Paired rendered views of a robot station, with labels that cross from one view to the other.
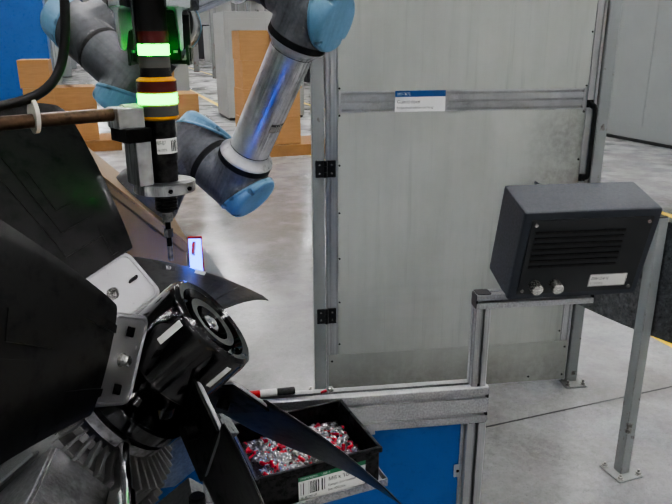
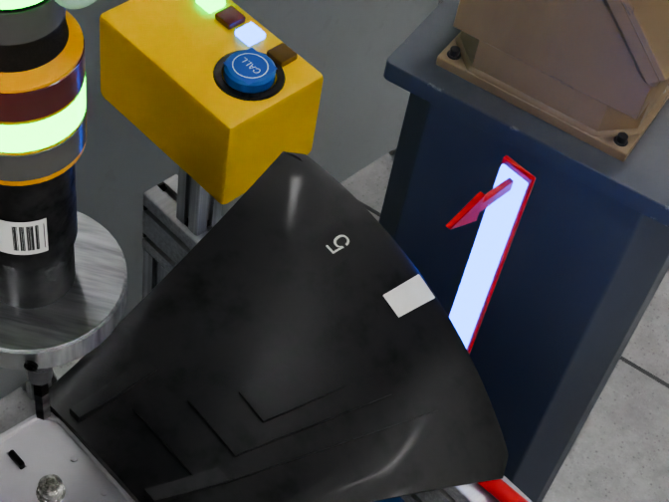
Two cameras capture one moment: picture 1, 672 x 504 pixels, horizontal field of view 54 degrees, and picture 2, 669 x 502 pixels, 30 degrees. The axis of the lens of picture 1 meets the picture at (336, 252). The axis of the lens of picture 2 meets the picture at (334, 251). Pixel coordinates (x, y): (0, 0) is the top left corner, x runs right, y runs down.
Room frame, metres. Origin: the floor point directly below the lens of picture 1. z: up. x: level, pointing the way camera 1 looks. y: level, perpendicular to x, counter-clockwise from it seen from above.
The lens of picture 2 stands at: (0.64, -0.07, 1.73)
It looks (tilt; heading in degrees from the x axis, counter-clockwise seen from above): 50 degrees down; 44
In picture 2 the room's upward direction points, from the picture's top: 12 degrees clockwise
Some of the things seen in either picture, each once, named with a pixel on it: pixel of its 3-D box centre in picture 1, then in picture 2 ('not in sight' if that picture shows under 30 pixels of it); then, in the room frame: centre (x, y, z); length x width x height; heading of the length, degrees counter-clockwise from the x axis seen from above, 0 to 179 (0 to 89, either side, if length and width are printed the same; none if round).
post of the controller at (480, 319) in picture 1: (479, 338); not in sight; (1.18, -0.28, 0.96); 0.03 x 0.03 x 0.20; 8
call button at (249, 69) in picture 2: not in sight; (249, 72); (1.08, 0.49, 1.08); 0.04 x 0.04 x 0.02
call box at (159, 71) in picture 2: not in sight; (207, 91); (1.07, 0.54, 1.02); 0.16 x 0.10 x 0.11; 98
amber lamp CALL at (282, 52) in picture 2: not in sight; (282, 55); (1.11, 0.50, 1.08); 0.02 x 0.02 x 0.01; 8
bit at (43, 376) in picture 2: (169, 239); (40, 379); (0.76, 0.20, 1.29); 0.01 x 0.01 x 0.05
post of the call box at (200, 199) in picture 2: not in sight; (201, 173); (1.07, 0.54, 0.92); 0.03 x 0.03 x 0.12; 8
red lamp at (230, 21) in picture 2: not in sight; (230, 17); (1.10, 0.55, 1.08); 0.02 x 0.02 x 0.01; 8
